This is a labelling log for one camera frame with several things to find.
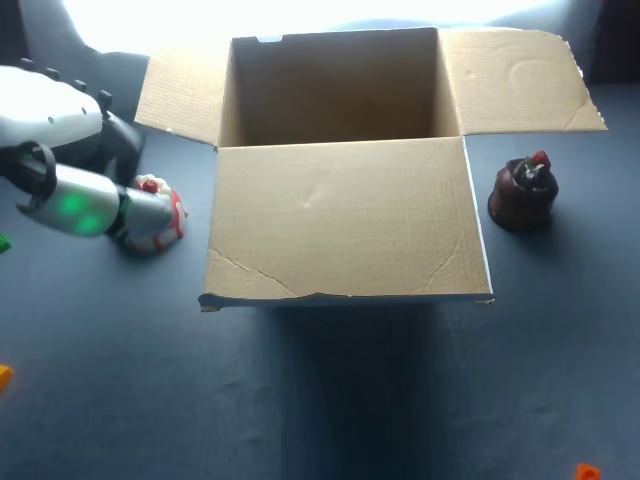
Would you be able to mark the yellow-orange toy block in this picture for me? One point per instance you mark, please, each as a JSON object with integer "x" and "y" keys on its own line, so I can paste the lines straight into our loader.
{"x": 5, "y": 380}

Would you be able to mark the red mushroom toy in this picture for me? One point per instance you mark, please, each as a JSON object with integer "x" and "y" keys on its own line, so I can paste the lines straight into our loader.
{"x": 177, "y": 210}

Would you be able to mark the green toy block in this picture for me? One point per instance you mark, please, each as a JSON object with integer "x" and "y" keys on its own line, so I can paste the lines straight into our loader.
{"x": 4, "y": 243}

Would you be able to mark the orange toy block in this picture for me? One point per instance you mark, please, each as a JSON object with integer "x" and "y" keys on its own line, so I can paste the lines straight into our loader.
{"x": 587, "y": 472}

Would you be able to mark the cardboard box with flaps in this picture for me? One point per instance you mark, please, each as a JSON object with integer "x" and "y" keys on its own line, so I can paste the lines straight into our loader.
{"x": 345, "y": 215}

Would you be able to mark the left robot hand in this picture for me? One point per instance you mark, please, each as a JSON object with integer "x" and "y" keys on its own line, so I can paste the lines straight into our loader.
{"x": 45, "y": 115}

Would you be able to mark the grey tablecloth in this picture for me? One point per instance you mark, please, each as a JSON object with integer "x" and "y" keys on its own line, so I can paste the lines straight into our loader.
{"x": 150, "y": 375}

